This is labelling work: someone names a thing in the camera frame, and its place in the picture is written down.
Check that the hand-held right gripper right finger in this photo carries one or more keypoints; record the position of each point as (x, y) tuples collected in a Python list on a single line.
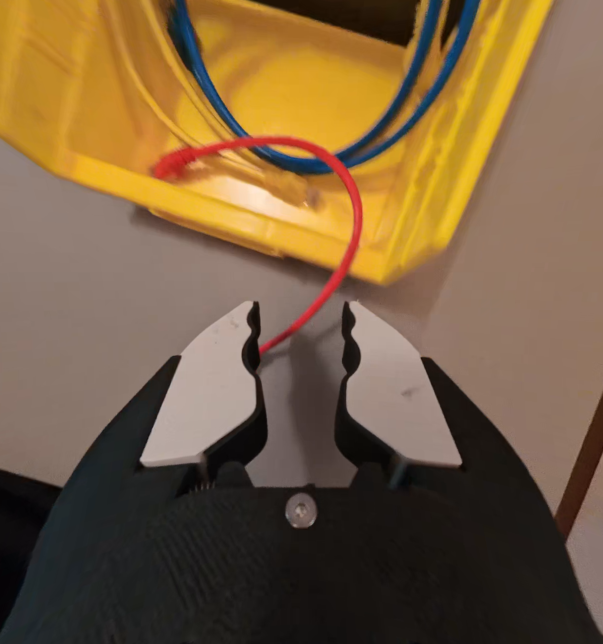
[(402, 402)]

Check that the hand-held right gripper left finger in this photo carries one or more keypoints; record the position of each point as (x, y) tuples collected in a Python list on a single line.
[(206, 392)]

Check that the yellow plastic bin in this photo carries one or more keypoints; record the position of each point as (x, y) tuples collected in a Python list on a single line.
[(55, 75)]

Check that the grey desk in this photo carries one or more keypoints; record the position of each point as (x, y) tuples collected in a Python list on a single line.
[(80, 327)]

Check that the person's black printed sweatshirt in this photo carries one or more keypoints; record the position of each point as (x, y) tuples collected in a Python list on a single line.
[(4, 528)]

